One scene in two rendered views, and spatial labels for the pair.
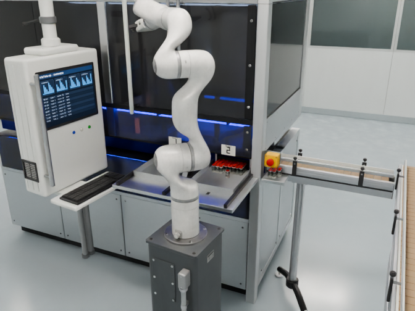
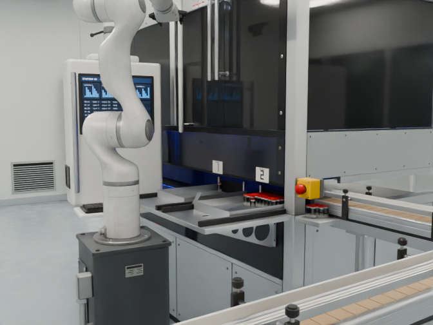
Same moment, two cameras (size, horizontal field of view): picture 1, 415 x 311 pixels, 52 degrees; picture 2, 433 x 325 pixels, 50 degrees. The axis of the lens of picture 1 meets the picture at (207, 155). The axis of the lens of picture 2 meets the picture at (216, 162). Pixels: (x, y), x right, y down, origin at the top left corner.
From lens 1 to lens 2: 1.25 m
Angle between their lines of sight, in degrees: 35
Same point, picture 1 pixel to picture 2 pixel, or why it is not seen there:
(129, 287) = not seen: outside the picture
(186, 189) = (109, 166)
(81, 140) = (127, 156)
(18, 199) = not seen: hidden behind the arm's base
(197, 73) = (113, 11)
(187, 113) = (106, 63)
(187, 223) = (111, 216)
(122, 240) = (175, 296)
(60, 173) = (95, 185)
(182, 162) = (104, 129)
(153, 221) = (198, 274)
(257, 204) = (290, 256)
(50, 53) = not seen: hidden behind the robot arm
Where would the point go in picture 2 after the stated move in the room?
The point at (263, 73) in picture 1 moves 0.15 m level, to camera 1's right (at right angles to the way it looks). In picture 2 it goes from (294, 63) to (332, 60)
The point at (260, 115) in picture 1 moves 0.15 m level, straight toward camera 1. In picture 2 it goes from (292, 122) to (271, 122)
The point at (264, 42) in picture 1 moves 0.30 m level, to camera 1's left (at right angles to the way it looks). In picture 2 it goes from (294, 22) to (225, 29)
